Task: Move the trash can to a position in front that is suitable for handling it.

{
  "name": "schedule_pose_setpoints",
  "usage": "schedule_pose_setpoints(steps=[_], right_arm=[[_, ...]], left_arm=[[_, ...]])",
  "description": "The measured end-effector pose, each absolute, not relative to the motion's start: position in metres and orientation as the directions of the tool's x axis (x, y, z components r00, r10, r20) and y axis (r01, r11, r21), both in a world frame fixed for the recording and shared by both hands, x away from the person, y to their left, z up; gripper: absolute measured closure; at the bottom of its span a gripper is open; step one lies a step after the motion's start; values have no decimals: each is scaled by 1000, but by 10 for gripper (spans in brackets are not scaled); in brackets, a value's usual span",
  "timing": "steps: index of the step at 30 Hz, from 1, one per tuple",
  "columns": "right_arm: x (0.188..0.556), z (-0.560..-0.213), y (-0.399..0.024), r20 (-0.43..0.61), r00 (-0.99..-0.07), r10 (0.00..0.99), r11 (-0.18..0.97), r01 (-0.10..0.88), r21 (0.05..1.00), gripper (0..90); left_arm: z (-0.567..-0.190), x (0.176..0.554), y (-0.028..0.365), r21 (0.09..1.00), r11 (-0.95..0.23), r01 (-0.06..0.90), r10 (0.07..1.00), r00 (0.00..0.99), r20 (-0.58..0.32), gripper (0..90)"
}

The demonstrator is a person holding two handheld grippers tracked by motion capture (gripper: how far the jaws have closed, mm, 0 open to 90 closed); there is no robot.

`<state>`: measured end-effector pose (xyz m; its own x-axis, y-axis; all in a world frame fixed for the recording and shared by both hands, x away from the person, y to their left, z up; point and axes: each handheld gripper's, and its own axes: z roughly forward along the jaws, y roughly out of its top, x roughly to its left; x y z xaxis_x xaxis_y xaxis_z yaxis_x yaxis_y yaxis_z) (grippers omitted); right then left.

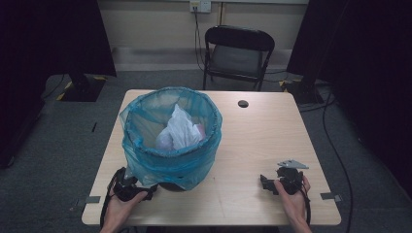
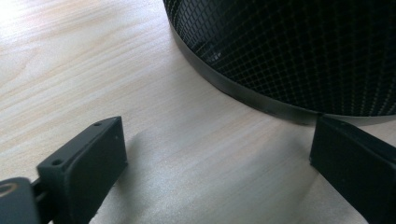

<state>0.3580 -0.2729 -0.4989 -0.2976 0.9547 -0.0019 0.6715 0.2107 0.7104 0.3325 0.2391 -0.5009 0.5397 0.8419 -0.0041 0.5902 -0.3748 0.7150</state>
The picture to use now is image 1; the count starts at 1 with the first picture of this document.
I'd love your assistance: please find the white crumpled plastic bag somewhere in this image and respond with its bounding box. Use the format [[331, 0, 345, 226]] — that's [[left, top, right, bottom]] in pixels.
[[154, 103, 204, 151]]

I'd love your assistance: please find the dark curtain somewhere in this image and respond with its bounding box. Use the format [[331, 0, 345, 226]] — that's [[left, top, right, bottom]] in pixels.
[[0, 0, 118, 169], [286, 0, 412, 198]]

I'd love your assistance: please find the person's left hand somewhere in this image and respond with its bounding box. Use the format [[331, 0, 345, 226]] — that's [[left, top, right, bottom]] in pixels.
[[100, 189, 149, 230]]

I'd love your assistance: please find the black floor cable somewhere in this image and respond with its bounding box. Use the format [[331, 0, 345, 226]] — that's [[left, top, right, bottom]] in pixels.
[[298, 90, 355, 233]]

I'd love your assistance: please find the left hand-held gripper cable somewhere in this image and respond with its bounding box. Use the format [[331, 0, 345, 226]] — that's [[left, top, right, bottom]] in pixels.
[[99, 166, 126, 229]]

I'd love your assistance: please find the black wall outlet cable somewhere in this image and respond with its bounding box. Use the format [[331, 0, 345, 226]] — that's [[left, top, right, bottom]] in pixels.
[[192, 7, 207, 73]]

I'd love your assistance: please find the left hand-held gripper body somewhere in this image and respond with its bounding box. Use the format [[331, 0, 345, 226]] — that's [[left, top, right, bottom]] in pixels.
[[111, 166, 151, 203]]

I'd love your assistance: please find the black folding chair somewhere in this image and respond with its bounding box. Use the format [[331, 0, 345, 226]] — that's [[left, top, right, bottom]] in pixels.
[[202, 24, 276, 92]]

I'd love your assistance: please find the black stand base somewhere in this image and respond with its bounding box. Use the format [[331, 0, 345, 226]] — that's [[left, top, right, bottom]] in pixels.
[[55, 72, 108, 103], [279, 77, 326, 105]]

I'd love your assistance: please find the pink plastic scrap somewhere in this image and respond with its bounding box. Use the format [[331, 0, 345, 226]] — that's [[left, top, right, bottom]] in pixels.
[[195, 123, 207, 140]]

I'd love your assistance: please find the white wall outlet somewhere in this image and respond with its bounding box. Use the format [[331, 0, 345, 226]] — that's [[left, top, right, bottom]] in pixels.
[[189, 0, 213, 15]]

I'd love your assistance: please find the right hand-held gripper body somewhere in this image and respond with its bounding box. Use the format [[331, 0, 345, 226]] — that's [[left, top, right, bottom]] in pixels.
[[275, 158, 310, 196]]

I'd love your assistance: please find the person's right hand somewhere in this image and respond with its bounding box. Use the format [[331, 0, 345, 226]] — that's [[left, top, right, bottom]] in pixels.
[[273, 175, 312, 227]]

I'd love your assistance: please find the bin with blue bag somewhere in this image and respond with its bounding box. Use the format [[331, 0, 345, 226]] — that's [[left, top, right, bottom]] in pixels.
[[119, 85, 224, 192]]

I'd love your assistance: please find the black trash bin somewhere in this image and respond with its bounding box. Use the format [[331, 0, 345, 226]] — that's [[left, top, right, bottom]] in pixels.
[[157, 182, 188, 193]]

